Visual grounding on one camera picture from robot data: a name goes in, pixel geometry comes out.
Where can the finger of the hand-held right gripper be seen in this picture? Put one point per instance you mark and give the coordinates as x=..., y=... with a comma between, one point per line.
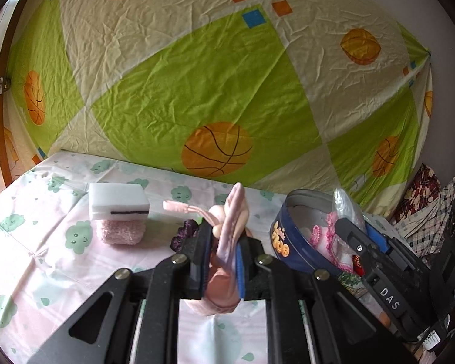
x=377, y=237
x=383, y=288

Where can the checkered cloth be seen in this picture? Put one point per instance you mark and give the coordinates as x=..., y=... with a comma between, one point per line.
x=432, y=227

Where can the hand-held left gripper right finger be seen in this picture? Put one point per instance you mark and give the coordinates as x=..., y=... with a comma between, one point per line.
x=239, y=273

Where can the pink fluffy sock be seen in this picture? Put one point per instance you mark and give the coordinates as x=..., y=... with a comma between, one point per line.
x=121, y=233

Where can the white sponge block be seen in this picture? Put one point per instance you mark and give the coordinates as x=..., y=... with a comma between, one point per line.
x=117, y=197

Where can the pink crochet cloth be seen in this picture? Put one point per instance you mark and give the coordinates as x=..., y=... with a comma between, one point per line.
x=326, y=242

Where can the round blue tin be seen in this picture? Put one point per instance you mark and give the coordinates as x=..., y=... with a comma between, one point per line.
x=292, y=258

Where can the purple scrunchie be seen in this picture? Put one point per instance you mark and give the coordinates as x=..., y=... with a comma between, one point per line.
x=182, y=235

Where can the pink satin cloth bundle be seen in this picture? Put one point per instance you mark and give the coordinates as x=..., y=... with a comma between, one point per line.
x=223, y=273

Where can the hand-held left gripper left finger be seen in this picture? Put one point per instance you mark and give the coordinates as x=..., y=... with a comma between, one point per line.
x=197, y=258

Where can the basketball printed sheet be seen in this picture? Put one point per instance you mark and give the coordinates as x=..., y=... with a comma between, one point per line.
x=212, y=83

